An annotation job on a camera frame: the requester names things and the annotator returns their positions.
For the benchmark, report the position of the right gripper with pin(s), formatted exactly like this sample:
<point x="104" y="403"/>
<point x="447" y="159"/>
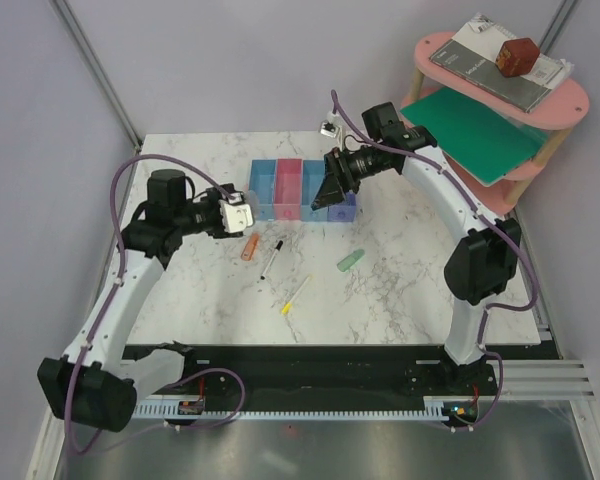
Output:
<point x="337" y="171"/>

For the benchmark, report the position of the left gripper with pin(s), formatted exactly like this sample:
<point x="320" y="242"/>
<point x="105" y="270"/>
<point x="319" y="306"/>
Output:
<point x="214" y="195"/>

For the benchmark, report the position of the light blue drawer box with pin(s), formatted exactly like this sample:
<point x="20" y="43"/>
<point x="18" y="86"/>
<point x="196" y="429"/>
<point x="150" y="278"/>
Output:
<point x="312" y="177"/>

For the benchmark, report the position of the purple drawer box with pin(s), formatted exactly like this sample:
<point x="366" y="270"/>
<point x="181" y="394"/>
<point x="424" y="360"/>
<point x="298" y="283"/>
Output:
<point x="344" y="212"/>

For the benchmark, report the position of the pink drawer box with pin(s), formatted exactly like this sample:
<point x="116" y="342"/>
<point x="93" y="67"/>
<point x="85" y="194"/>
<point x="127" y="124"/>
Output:
<point x="288" y="189"/>

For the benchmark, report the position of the orange correction tape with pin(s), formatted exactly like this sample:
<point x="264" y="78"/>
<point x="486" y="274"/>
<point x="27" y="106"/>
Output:
<point x="250" y="247"/>

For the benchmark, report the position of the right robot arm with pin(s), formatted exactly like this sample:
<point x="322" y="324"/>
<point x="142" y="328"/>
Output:
<point x="485" y="256"/>

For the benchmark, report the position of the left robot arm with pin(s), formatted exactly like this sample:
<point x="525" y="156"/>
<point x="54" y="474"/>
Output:
<point x="89" y="384"/>

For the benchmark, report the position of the black marker pen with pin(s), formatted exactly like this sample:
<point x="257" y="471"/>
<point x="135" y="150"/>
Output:
<point x="271" y="260"/>

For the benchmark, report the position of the yellow marker pen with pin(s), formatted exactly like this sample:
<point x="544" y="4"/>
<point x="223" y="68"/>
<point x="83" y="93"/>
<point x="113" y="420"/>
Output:
<point x="297" y="293"/>

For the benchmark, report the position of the green board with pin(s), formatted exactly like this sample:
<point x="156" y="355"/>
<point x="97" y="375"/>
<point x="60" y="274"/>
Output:
<point x="481" y="141"/>

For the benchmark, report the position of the grey setup guide booklet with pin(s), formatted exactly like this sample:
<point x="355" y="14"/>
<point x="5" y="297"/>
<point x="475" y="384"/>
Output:
<point x="475" y="65"/>

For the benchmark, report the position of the white paper sheets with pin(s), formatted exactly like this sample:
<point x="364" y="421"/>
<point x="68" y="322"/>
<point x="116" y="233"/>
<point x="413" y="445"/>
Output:
<point x="483" y="32"/>

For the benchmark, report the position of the red brown cube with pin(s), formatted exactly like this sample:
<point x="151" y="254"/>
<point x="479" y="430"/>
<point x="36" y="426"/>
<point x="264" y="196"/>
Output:
<point x="517" y="57"/>

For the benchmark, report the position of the pink wooden shelf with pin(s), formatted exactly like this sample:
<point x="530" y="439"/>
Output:
<point x="556" y="116"/>

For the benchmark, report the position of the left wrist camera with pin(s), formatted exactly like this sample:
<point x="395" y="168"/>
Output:
<point x="236" y="213"/>

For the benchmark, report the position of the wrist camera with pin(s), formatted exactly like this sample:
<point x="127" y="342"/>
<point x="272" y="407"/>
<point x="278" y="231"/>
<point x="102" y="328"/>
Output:
<point x="329" y="129"/>
<point x="236" y="213"/>

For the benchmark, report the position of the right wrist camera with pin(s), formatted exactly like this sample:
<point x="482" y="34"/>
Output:
<point x="329" y="129"/>

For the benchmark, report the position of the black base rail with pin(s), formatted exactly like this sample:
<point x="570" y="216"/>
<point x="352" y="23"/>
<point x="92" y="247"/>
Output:
<point x="319" y="378"/>

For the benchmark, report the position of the white cable duct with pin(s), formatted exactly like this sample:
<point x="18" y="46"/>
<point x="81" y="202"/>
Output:
<point x="174" y="408"/>

